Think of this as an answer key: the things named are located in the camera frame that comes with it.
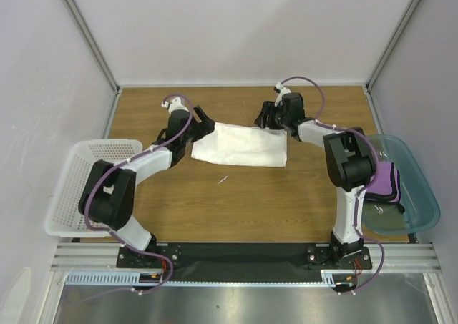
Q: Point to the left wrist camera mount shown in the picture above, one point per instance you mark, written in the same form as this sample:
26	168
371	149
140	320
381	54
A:
174	104

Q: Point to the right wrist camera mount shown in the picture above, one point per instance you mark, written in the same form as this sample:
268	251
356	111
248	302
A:
280	91

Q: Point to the clear blue plastic tray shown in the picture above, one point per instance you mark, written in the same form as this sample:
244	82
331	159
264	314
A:
421	208

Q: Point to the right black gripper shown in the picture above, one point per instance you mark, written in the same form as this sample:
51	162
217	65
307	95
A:
271	114

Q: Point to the aluminium frame rail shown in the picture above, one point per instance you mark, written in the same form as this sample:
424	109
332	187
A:
103	263

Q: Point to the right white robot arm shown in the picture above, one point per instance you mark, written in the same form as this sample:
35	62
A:
350	161

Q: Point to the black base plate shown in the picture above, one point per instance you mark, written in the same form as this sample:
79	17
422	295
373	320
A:
257	262

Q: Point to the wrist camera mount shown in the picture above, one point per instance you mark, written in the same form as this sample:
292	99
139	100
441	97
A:
280	91
174	104

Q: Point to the purple towel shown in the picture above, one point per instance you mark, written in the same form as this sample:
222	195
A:
385	190

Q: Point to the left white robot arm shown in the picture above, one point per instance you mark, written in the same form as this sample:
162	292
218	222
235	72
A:
109	193

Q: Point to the white plastic laundry basket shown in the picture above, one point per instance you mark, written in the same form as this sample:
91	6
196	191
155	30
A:
63	218

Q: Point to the white towel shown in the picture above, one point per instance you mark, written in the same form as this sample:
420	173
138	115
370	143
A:
242	146

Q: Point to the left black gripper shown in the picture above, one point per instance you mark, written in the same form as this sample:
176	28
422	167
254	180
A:
204	127

